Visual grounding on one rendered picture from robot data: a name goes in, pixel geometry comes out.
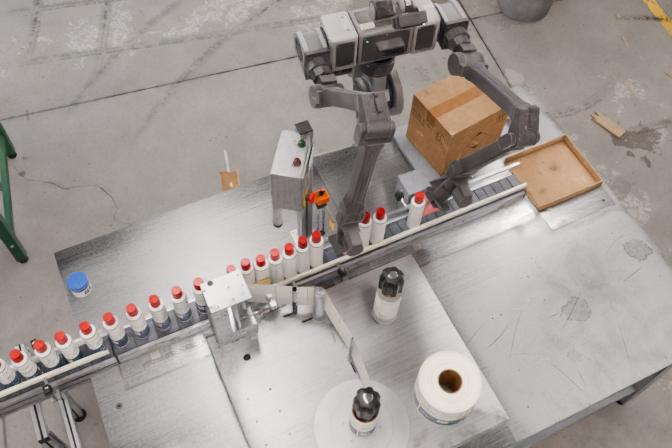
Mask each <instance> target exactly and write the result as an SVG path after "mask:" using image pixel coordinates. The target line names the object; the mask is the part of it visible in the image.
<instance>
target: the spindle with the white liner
mask: <svg viewBox="0 0 672 448"><path fill-rule="evenodd" d="M404 282H405V280H404V273H403V271H402V270H399V269H398V268H397V267H395V266H392V267H386V268H385V269H383V271H382V274H381V275H380V277H379V282H378V286H377V292H376V297H375V302H374V306H373V309H372V315H373V318H374V319H375V320H376V321H377V322H378V323H380V324H383V325H388V324H391V323H393V322H394V321H395V320H396V318H397V314H398V308H399V304H400V300H401V296H402V290H403V286H404Z"/></svg>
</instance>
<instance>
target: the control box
mask: <svg viewBox="0 0 672 448"><path fill-rule="evenodd" d="M299 140H300V139H299V137H298V133H296V132H293V131H286V130H282V132H281V135H280V139H279V143H278V147H277V150H276V154H275V158H274V161H273V165H272V169H271V173H270V175H271V188H272V202H273V207H275V208H281V209H287V210H293V211H299V212H301V211H302V210H304V208H305V203H306V200H305V197H306V193H307V194H308V190H309V185H310V181H311V177H312V172H313V164H312V169H311V173H310V177H309V182H308V160H309V155H310V151H311V147H312V143H313V137H311V136H310V137H308V135H305V138H304V139H303V140H305V143H306V147H305V148H304V149H300V148H298V146H297V144H298V141H299ZM295 158H300V159H301V163H302V164H301V166H300V167H294V166H293V160H294V159H295Z"/></svg>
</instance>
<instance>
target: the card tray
mask: <svg viewBox="0 0 672 448"><path fill-rule="evenodd" d="M516 162H519V163H520V165H519V166H517V167H515V168H512V169H510V170H509V171H510V172H512V173H513V174H514V175H515V176H516V178H517V179H518V181H519V182H520V183H521V184H524V183H527V187H526V188H524V189H525V191H526V195H527V196H528V197H529V199H530V200H531V202H532V203H533V204H534V206H535V207H536V208H537V210H538V211H541V210H544V209H546V208H549V207H551V206H553V205H556V204H558V203H561V202H563V201H565V200H568V199H570V198H573V197H575V196H577V195H580V194H582V193H585V192H587V191H589V190H592V189H594V188H597V187H599V186H600V185H601V184H602V182H603V179H602V178H601V177H600V176H599V174H598V173H597V172H596V171H595V169H594V168H593V167H592V166H591V164H590V163H589V162H588V161H587V159H586V158H585V157H584V156H583V154H582V153H581V152H580V151H579V149H578V148H577V147H576V146H575V144H574V143H573V142H572V141H571V139H570V138H569V137H568V136H567V135H566V134H564V135H562V136H559V137H556V138H554V139H551V140H549V141H546V142H544V143H541V144H538V145H536V146H533V147H531V148H528V149H526V150H523V151H520V152H518V153H515V154H513V155H510V156H508V157H506V158H505V160H504V164H505V166H509V165H511V164H514V163H516Z"/></svg>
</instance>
